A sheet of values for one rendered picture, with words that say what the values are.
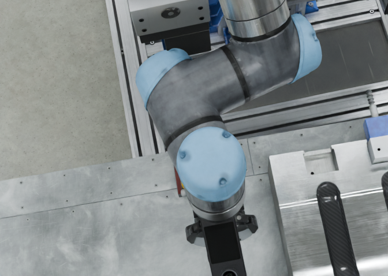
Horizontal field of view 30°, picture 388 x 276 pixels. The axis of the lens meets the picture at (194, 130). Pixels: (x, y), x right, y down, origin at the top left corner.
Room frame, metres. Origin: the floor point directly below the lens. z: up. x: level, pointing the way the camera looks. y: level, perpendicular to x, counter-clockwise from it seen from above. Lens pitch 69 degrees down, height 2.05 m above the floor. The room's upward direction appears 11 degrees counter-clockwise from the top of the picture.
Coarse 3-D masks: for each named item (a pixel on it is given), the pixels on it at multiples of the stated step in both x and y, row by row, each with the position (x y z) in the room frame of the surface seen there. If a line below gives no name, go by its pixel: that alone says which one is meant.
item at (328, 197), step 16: (384, 176) 0.30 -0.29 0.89; (320, 192) 0.30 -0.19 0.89; (336, 192) 0.29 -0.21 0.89; (384, 192) 0.27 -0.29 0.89; (320, 208) 0.27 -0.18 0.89; (336, 208) 0.27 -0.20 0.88; (336, 224) 0.24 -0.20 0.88; (336, 240) 0.21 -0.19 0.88; (336, 256) 0.19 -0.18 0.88; (352, 256) 0.18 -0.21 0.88; (336, 272) 0.16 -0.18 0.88; (352, 272) 0.16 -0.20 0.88
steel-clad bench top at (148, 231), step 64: (320, 128) 0.44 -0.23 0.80; (0, 192) 0.44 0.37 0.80; (64, 192) 0.41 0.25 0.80; (128, 192) 0.39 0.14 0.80; (256, 192) 0.34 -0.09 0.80; (0, 256) 0.32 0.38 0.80; (64, 256) 0.29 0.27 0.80; (128, 256) 0.27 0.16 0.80; (192, 256) 0.25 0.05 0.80; (256, 256) 0.23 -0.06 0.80
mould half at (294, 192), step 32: (288, 160) 0.36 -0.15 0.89; (352, 160) 0.34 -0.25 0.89; (288, 192) 0.31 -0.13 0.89; (352, 192) 0.28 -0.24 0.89; (288, 224) 0.25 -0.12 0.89; (320, 224) 0.24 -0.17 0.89; (352, 224) 0.23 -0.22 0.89; (384, 224) 0.22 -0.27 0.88; (288, 256) 0.21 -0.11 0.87; (320, 256) 0.19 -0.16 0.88; (384, 256) 0.17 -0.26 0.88
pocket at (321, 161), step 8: (304, 152) 0.37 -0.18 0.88; (312, 152) 0.37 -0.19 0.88; (320, 152) 0.37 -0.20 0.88; (328, 152) 0.37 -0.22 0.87; (304, 160) 0.36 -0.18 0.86; (312, 160) 0.36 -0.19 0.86; (320, 160) 0.36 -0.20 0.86; (328, 160) 0.35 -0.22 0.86; (336, 160) 0.35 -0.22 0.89; (312, 168) 0.35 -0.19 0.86; (320, 168) 0.34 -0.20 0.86; (328, 168) 0.34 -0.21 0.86; (336, 168) 0.34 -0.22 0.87
